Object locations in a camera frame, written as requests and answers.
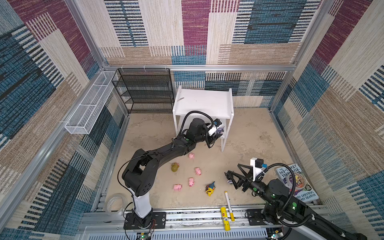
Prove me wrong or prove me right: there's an olive green toy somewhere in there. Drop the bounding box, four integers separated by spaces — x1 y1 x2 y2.
171 163 180 173

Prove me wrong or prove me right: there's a white two-tier shelf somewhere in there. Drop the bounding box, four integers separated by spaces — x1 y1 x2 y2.
173 86 235 152

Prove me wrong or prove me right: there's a clear tape roll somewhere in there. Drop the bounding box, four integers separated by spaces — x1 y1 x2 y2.
105 194 128 216

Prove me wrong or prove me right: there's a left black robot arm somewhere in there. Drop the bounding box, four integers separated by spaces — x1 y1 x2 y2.
118 111 223 230

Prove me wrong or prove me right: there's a yellow blue figure toy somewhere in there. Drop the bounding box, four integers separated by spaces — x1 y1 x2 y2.
205 182 216 197

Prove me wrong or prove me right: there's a pink pig toy left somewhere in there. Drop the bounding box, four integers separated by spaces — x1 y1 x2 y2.
173 184 183 192

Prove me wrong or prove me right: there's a yellow glue stick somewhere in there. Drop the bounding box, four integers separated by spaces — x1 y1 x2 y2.
220 207 231 231

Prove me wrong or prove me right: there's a purple-eared black figure toy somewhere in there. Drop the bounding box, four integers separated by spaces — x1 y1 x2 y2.
217 127 225 135

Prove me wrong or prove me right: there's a white yellow marker pen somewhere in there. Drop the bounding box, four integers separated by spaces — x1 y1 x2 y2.
224 191 235 222

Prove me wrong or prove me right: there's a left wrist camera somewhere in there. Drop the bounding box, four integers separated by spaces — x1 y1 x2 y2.
208 119 224 133

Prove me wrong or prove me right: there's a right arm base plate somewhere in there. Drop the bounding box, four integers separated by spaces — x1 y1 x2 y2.
245 209 267 226

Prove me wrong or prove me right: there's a pink pig toy middle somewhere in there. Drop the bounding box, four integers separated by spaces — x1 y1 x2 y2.
195 168 202 176

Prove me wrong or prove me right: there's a black wire mesh rack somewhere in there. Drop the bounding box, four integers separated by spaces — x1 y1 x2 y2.
112 68 175 114

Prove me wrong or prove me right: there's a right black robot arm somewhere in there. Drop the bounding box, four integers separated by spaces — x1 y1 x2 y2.
225 163 367 240

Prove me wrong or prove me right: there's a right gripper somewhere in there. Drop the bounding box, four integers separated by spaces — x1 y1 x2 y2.
227 163 276 206

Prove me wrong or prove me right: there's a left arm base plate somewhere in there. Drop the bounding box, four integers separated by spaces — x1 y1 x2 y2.
124 211 167 230

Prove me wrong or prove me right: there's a pink pig toy lower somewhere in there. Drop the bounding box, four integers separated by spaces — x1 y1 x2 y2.
189 178 195 187

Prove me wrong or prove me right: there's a round sticker tape roll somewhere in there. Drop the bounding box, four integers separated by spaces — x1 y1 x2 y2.
295 173 307 191

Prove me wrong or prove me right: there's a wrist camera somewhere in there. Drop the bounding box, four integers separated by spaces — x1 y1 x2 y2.
208 119 224 133
250 158 268 182

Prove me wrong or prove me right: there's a white wire mesh basket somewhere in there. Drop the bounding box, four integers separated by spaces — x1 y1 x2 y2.
65 71 115 135

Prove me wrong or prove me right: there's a treehouse book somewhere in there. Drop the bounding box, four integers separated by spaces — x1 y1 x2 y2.
275 164 319 203

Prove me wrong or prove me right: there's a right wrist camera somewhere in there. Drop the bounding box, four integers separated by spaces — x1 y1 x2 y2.
250 158 268 182

